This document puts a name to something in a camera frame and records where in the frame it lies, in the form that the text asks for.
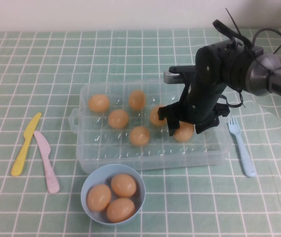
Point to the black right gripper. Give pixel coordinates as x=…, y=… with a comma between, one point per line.
x=202, y=106

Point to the brown egg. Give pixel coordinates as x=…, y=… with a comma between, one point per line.
x=98, y=103
x=120, y=209
x=137, y=99
x=154, y=114
x=118, y=119
x=186, y=134
x=123, y=185
x=139, y=136
x=98, y=197

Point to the clear plastic egg box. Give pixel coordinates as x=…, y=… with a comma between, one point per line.
x=204, y=153

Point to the light blue plastic fork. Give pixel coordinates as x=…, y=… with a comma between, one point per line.
x=242, y=150

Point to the pink plastic knife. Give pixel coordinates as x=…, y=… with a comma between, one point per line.
x=47, y=163

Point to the yellow plastic knife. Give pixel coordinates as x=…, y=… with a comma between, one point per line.
x=24, y=148

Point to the transparent plastic sheet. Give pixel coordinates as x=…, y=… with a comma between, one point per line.
x=278, y=108

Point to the light blue plastic bowl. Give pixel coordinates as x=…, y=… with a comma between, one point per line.
x=88, y=217

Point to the black zip tie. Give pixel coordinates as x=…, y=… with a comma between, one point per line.
x=236, y=27

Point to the green checked tablecloth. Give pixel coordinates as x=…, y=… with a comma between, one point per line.
x=31, y=74

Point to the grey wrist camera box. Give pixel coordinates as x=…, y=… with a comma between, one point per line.
x=173, y=77

